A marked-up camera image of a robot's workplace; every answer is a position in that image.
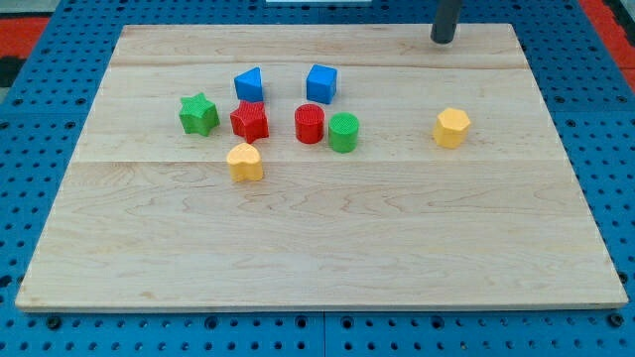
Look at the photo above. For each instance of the red star block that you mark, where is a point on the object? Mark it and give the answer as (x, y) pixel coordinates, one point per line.
(249, 121)

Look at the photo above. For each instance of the green star block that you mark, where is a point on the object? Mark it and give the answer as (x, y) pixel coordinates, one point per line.
(198, 115)

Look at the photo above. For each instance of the light wooden board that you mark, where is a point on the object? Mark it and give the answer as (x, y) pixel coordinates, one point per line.
(148, 218)

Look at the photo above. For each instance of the yellow heart block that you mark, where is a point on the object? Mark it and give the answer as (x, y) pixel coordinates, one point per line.
(245, 163)

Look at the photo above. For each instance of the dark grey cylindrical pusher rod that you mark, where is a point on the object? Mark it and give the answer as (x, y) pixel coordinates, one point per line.
(445, 21)

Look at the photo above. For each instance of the blue triangle block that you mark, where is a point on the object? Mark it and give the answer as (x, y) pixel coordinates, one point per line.
(248, 85)

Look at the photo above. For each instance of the green cylinder block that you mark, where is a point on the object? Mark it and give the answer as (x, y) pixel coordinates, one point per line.
(343, 130)

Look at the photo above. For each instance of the red cylinder block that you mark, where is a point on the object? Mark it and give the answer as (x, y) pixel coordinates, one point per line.
(309, 120)

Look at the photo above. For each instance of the blue cube block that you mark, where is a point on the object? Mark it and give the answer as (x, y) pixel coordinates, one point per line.
(321, 84)

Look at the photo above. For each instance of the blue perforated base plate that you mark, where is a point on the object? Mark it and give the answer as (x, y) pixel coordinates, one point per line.
(42, 114)

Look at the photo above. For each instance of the yellow hexagon block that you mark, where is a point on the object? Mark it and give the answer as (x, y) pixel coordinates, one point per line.
(451, 128)

